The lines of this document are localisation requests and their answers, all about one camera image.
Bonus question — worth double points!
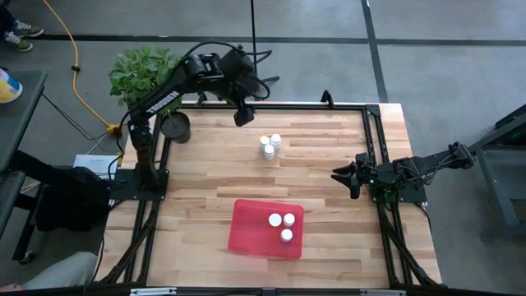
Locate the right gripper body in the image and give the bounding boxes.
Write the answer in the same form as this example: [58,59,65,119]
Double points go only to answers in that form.
[349,151,381,201]

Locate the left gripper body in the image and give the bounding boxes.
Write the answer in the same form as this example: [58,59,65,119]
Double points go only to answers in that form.
[228,81,257,109]

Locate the red plastic basket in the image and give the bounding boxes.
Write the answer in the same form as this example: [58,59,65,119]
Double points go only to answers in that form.
[228,199,306,260]

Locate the black tripod stand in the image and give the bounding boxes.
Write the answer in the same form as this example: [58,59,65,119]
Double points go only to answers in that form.
[249,0,281,83]

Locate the black plant pot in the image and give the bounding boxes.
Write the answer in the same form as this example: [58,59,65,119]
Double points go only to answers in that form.
[159,110,192,145]

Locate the green leafy plant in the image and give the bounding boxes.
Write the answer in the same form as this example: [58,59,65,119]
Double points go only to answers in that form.
[108,45,184,117]

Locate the dark metal cart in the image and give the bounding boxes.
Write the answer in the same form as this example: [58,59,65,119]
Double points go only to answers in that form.
[453,104,526,242]

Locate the white paper sheet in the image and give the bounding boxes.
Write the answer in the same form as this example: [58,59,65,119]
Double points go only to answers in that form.
[72,154,120,181]

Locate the black bag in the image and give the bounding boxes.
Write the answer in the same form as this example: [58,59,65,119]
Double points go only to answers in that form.
[35,166,113,234]

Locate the dark grey side table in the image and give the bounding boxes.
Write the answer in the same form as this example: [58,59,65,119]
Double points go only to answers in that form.
[0,69,48,173]

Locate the person's shoe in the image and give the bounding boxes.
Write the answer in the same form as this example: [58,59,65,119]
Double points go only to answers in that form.
[3,31,34,53]
[14,20,45,39]

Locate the yellow and blue object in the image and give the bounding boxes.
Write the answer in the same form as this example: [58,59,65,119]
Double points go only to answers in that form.
[0,67,24,104]

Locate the person's leg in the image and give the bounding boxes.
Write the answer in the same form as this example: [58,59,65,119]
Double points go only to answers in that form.
[18,251,99,291]

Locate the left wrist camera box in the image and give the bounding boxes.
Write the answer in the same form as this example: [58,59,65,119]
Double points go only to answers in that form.
[233,104,256,127]

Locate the black aluminium table frame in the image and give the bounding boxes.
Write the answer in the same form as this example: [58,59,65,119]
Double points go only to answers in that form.
[92,100,443,296]

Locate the silver metal bracket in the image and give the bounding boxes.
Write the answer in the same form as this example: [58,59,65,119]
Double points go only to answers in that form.
[359,289,407,296]
[129,287,178,296]

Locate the yellow extension cable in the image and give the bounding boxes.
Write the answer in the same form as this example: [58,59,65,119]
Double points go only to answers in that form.
[40,0,124,136]

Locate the thin black floor cable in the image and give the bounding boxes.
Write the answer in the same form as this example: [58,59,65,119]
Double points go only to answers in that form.
[40,93,124,155]

